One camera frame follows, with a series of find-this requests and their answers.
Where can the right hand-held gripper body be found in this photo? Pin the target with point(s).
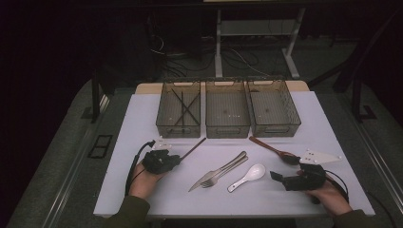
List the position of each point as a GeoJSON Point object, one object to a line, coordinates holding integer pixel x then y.
{"type": "Point", "coordinates": [304, 182]}

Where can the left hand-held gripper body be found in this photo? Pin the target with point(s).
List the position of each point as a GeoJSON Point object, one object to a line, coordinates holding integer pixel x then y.
{"type": "Point", "coordinates": [158, 161]}

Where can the white ceramic spoon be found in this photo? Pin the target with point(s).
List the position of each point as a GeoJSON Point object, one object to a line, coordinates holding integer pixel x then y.
{"type": "Point", "coordinates": [255, 172]}

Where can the brown wooden spoon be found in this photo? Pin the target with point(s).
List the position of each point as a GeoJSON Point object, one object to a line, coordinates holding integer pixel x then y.
{"type": "Point", "coordinates": [263, 144]}

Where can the silver forks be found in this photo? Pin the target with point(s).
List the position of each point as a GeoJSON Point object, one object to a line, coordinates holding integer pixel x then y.
{"type": "Point", "coordinates": [206, 177]}

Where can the metal fork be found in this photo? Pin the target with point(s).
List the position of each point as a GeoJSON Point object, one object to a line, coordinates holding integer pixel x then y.
{"type": "Point", "coordinates": [210, 183]}

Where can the brown translucent plastic bin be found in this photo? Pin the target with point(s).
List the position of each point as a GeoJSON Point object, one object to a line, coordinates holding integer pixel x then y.
{"type": "Point", "coordinates": [272, 109]}
{"type": "Point", "coordinates": [164, 110]}
{"type": "Point", "coordinates": [227, 110]}

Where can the black chopstick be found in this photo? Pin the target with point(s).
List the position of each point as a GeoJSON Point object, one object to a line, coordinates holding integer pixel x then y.
{"type": "Point", "coordinates": [177, 96]}
{"type": "Point", "coordinates": [182, 98]}

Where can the person's left hand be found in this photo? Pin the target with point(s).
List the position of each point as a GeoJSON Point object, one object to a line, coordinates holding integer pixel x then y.
{"type": "Point", "coordinates": [144, 183]}

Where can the person's right hand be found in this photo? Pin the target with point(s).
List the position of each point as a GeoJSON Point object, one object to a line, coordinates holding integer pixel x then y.
{"type": "Point", "coordinates": [329, 198]}

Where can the white table sheet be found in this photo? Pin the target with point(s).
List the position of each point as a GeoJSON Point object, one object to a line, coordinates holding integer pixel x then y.
{"type": "Point", "coordinates": [206, 204]}

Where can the black metal stand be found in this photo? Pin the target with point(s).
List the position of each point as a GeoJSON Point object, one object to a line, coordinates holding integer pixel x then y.
{"type": "Point", "coordinates": [95, 95]}
{"type": "Point", "coordinates": [357, 98]}

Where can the white metal desk frame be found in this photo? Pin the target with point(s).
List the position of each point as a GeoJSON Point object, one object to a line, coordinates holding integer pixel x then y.
{"type": "Point", "coordinates": [218, 47]}

